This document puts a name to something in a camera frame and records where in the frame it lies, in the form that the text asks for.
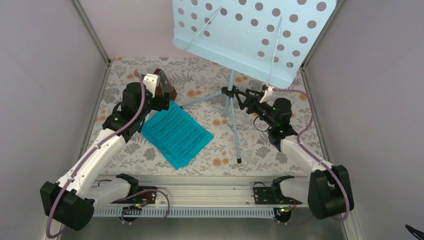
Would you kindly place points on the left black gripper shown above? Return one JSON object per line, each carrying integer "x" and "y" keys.
{"x": 158, "y": 106}

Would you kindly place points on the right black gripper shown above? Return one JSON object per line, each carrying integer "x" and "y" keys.
{"x": 248, "y": 100}

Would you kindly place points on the brown wooden metronome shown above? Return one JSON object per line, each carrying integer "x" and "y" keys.
{"x": 165, "y": 85}

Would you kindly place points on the blue sheet music page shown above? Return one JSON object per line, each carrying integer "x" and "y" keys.
{"x": 176, "y": 135}

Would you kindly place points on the light blue music stand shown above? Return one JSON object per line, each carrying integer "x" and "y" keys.
{"x": 264, "y": 39}

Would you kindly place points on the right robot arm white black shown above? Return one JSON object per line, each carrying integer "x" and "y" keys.
{"x": 327, "y": 190}

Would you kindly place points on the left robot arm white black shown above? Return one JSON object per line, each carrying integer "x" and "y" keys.
{"x": 71, "y": 200}

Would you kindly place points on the floral patterned table mat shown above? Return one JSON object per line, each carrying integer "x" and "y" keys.
{"x": 240, "y": 146}

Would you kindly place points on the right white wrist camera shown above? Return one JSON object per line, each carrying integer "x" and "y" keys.
{"x": 267, "y": 91}

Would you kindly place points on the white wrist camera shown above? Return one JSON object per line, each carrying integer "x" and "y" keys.
{"x": 267, "y": 91}
{"x": 151, "y": 82}

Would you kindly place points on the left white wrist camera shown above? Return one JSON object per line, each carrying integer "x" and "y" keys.
{"x": 151, "y": 82}

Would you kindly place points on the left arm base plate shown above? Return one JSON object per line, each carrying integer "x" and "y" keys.
{"x": 147, "y": 196}

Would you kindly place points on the aluminium rail frame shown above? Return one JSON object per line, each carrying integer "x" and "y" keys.
{"x": 191, "y": 196}

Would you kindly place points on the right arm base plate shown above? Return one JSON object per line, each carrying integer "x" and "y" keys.
{"x": 263, "y": 196}

